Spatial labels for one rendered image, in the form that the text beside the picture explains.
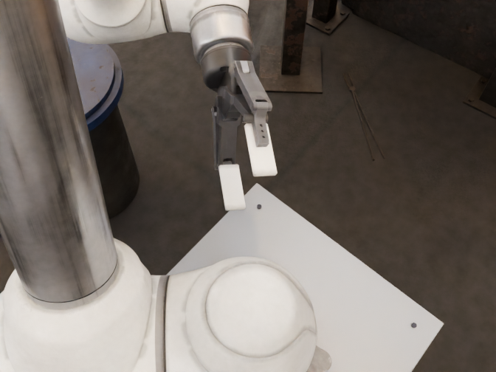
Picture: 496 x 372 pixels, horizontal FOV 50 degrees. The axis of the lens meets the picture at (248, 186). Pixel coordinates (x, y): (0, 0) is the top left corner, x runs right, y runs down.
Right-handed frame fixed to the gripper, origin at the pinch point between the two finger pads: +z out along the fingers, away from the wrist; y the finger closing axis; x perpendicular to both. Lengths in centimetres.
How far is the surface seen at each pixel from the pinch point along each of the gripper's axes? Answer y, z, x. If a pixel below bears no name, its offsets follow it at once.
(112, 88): 38, -37, 12
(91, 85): 37, -38, 17
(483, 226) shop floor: 48, -2, -82
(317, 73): 69, -61, -55
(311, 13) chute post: 74, -88, -62
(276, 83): 72, -59, -42
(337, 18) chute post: 71, -85, -70
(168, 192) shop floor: 75, -26, -4
